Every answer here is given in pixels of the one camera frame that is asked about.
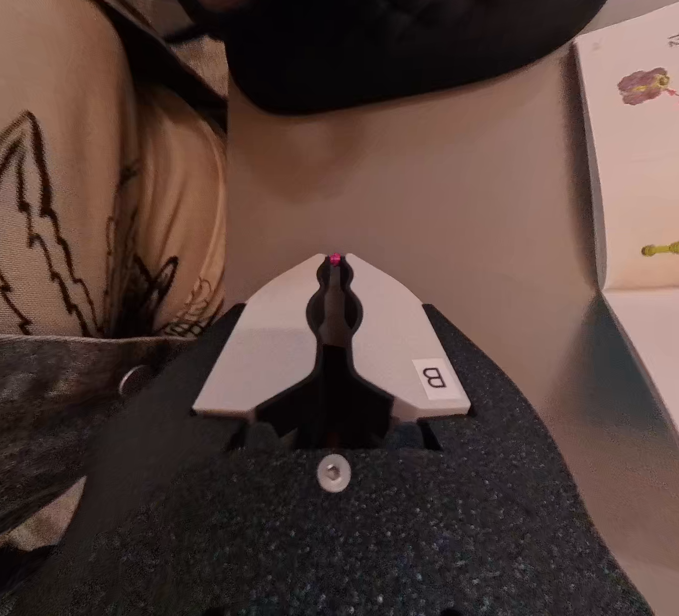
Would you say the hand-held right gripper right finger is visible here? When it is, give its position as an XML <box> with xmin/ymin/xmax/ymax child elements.
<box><xmin>338</xmin><ymin>253</ymin><xmax>473</xmax><ymax>422</ymax></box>

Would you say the toy brick instruction booklet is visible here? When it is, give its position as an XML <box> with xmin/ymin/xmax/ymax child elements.
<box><xmin>572</xmin><ymin>3</ymin><xmax>679</xmax><ymax>449</ymax></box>

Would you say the grey patterned cloth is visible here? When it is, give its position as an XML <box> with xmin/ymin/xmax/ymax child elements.
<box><xmin>0</xmin><ymin>332</ymin><xmax>224</xmax><ymax>580</ymax></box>

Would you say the beige printed shirt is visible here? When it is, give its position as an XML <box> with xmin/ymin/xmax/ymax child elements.
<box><xmin>0</xmin><ymin>0</ymin><xmax>230</xmax><ymax>341</ymax></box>

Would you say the black quilted pad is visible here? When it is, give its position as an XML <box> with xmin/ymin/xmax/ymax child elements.
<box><xmin>183</xmin><ymin>0</ymin><xmax>641</xmax><ymax>116</ymax></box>

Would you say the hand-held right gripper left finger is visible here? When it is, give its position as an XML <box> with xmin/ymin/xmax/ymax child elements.
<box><xmin>192</xmin><ymin>253</ymin><xmax>337</xmax><ymax>424</ymax></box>

